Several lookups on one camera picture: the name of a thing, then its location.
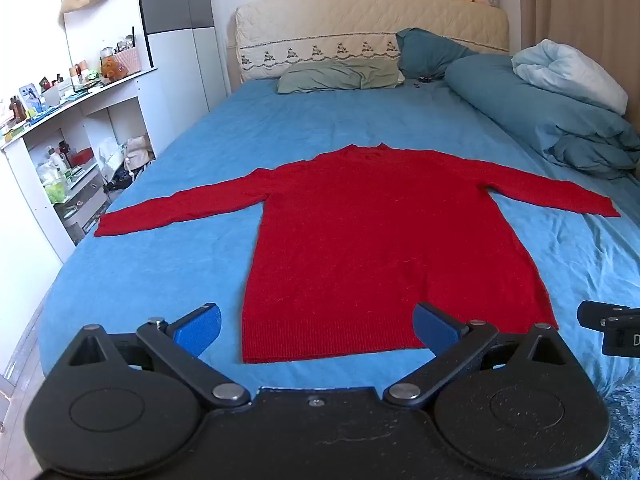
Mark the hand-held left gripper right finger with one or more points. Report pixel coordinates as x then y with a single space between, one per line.
432 329

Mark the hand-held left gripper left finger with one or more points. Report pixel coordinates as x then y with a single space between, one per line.
200 329

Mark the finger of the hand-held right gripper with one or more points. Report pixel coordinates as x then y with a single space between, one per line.
595 314

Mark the red knit sweater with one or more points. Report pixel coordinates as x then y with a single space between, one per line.
375 240

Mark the blue fluffy rug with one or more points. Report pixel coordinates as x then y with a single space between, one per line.
625 425

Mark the black shoes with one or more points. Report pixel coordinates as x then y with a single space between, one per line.
117 180

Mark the beige cloth bag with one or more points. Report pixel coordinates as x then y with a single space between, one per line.
138 150

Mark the bed with blue sheet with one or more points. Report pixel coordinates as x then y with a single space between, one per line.
200 135

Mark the white plastic bag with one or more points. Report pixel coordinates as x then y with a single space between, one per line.
111 152

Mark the green plastic bag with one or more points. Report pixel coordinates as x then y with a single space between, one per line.
56 191

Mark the red box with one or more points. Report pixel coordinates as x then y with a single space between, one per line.
81 157

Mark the teal duvet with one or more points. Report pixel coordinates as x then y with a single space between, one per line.
525 105

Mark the white bottle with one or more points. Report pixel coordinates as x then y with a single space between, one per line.
54 160

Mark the white shelf unit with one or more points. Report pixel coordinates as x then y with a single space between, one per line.
20 180

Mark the light blue blanket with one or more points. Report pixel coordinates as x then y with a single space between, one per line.
565 67

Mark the small dark hair clips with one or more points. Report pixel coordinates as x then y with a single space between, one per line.
425 80

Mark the white and grey wardrobe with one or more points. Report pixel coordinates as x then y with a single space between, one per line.
175 60

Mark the grey-green pillow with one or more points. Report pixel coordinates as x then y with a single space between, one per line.
330 76

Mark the small brown plush toy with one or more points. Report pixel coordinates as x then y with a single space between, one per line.
113 70

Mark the white tissue box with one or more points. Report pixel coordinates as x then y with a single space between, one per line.
52 96

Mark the teal pillow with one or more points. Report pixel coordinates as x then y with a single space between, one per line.
430 52

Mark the pink basket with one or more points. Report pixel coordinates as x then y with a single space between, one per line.
130 59

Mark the brown bottle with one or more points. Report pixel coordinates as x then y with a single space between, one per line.
18 110

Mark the cream quilted headboard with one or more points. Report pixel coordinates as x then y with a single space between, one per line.
350 20

